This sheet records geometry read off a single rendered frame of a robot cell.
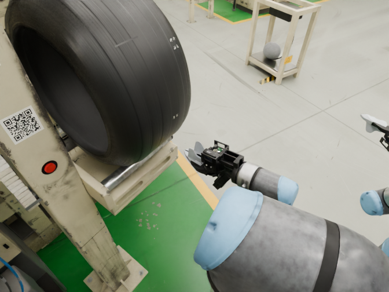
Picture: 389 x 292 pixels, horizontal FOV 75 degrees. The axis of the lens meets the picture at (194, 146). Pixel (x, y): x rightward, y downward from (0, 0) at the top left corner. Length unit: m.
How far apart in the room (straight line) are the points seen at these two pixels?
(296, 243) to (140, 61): 0.51
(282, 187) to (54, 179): 0.65
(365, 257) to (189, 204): 1.64
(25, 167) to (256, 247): 0.64
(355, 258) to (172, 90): 0.56
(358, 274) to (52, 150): 0.73
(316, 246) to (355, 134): 2.53
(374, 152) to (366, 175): 0.32
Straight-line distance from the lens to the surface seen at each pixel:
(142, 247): 1.79
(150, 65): 0.66
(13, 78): 0.69
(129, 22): 0.68
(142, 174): 0.98
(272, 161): 2.25
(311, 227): 0.32
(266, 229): 0.31
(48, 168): 0.83
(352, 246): 0.33
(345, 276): 0.32
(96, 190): 0.87
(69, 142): 1.11
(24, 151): 0.77
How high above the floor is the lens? 1.62
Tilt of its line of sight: 45 degrees down
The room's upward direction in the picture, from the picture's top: straight up
